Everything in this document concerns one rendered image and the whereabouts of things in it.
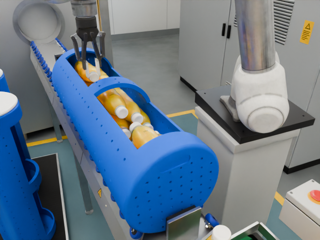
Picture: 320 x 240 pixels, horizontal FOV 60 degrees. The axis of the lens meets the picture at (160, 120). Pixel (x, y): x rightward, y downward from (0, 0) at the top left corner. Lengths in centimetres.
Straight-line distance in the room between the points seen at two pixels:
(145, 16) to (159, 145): 545
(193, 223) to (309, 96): 160
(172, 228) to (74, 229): 142
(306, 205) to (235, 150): 40
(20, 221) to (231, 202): 107
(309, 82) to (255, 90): 132
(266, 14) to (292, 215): 53
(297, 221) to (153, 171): 39
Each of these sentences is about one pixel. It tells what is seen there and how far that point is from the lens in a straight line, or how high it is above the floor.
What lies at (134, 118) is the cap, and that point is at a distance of 96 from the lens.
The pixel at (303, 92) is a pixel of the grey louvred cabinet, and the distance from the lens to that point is 223.
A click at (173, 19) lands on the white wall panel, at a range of 627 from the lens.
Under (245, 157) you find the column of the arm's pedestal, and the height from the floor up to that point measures 91.
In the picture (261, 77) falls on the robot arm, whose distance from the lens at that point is 88.
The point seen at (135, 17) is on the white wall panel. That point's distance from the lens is 597.
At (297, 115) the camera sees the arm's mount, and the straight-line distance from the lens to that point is 128.
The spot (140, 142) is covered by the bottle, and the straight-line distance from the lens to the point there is 75.
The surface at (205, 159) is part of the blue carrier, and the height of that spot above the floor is 117.
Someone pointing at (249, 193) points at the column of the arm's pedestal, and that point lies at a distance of 136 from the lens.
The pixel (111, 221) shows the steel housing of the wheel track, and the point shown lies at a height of 87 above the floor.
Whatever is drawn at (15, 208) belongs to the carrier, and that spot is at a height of 52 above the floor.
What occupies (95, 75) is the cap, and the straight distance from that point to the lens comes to 117.
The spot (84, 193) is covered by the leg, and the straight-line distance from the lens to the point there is 201.
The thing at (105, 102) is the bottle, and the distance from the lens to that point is 97.
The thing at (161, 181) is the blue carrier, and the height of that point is 115.
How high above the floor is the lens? 162
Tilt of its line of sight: 32 degrees down
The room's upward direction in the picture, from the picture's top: straight up
